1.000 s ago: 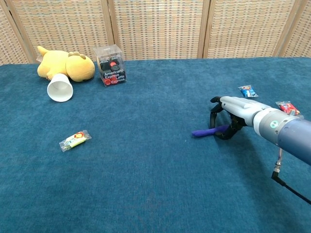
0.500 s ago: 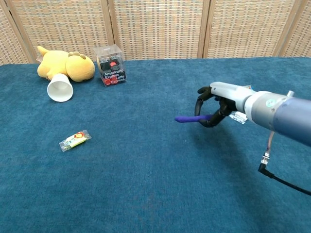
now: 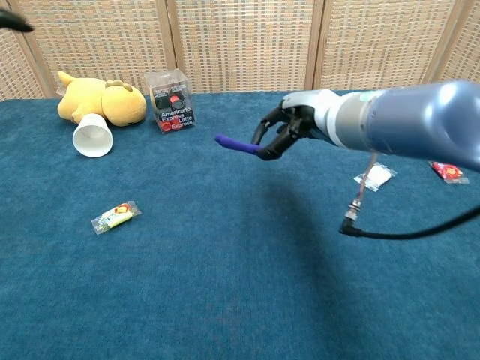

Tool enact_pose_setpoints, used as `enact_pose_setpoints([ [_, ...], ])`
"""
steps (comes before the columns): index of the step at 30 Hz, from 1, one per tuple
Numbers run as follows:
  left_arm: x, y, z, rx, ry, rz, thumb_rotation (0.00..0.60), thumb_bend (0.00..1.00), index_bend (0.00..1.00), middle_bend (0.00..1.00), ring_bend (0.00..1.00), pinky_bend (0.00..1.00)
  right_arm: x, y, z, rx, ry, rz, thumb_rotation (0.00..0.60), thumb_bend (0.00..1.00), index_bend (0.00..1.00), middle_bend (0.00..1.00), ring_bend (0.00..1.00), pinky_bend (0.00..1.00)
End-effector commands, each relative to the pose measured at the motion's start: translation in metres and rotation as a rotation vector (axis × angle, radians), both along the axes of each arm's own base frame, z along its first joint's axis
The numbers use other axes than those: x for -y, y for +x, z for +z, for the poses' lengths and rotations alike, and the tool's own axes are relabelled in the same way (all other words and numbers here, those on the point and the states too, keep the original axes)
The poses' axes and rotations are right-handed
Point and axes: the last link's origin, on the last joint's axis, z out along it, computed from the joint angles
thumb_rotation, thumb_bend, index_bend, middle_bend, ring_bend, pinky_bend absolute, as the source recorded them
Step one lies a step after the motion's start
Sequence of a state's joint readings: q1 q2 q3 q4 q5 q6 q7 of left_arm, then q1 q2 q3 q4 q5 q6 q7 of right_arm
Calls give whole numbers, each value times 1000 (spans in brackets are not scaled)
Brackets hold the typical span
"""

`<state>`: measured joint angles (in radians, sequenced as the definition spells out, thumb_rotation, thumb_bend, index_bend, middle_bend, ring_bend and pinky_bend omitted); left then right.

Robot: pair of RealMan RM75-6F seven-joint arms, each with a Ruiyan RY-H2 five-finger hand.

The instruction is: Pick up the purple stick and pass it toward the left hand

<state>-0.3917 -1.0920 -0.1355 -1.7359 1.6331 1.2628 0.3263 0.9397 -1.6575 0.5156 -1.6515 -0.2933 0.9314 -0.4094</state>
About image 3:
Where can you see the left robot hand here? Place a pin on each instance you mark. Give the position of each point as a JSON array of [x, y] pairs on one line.
[[15, 20]]

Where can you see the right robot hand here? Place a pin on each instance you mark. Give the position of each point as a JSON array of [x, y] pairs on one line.
[[318, 112]]

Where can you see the clear coffee capsule box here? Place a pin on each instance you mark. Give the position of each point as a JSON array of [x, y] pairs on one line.
[[170, 101]]

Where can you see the blue carpet table cover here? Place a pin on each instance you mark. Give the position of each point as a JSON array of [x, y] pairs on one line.
[[187, 262]]

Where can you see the red candy packet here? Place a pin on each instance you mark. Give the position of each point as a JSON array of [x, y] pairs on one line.
[[448, 171]]

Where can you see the white candy packet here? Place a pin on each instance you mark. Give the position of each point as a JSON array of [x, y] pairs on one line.
[[378, 176]]

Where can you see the yellow green candy packet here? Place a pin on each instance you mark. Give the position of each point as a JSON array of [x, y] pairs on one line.
[[116, 216]]

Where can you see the white paper cup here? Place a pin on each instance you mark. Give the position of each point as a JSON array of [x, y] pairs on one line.
[[92, 138]]

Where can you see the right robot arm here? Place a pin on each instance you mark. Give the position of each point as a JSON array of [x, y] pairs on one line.
[[412, 120]]

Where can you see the yellow plush toy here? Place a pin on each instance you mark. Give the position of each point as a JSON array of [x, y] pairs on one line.
[[93, 99]]

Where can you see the purple plastic stick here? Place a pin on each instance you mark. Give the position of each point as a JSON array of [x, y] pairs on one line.
[[236, 145]]

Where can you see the woven bamboo folding screen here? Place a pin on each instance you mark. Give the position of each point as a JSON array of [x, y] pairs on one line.
[[243, 41]]

